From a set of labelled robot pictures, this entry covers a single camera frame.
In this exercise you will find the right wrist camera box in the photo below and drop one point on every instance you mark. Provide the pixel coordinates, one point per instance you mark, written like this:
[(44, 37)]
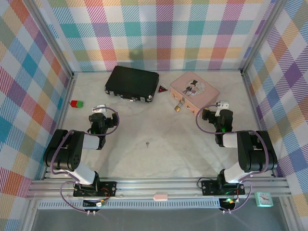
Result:
[(223, 104)]

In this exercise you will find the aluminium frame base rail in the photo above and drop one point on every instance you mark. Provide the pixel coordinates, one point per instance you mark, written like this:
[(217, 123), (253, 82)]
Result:
[(156, 186)]

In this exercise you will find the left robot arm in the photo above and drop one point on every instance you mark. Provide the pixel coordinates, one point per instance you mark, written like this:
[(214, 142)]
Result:
[(79, 172)]

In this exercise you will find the aluminium frame post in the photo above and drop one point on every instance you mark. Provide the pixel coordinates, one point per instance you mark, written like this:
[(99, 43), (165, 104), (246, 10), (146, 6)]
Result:
[(51, 36), (261, 36)]

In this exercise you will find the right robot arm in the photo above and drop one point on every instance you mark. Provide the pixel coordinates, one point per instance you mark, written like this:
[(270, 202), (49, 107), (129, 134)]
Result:
[(231, 172)]

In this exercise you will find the pink tin box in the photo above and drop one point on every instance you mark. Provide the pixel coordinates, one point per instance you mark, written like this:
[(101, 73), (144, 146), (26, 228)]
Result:
[(204, 93)]

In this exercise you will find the aluminium frame side rail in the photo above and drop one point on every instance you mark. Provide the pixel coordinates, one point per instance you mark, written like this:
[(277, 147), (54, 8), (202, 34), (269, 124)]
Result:
[(65, 108), (253, 101)]

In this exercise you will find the small green connector board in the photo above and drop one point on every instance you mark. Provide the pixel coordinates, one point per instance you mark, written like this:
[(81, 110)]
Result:
[(229, 201), (101, 203)]

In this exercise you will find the red and green block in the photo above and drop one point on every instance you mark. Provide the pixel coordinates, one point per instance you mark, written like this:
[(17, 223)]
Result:
[(76, 103)]

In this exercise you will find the pink eraser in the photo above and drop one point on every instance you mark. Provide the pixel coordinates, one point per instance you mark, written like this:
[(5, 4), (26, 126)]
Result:
[(160, 196)]

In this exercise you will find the mint alarm clock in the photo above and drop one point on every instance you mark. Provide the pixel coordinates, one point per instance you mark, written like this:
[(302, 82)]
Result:
[(264, 199)]

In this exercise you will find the black briefcase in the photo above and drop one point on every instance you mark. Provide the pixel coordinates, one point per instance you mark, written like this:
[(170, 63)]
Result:
[(132, 80)]

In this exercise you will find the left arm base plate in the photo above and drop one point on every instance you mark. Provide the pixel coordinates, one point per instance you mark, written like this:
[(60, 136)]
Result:
[(109, 187)]

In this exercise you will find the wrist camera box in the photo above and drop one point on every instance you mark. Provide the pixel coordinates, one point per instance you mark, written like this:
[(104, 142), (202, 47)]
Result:
[(101, 108), (223, 104)]

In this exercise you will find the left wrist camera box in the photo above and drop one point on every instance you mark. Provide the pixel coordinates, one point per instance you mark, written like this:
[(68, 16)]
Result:
[(101, 108)]

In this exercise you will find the red triangle badge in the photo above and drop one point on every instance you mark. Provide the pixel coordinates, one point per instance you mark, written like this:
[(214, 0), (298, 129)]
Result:
[(162, 89)]

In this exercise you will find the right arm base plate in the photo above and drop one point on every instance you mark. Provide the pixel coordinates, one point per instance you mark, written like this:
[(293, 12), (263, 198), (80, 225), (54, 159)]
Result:
[(209, 187)]

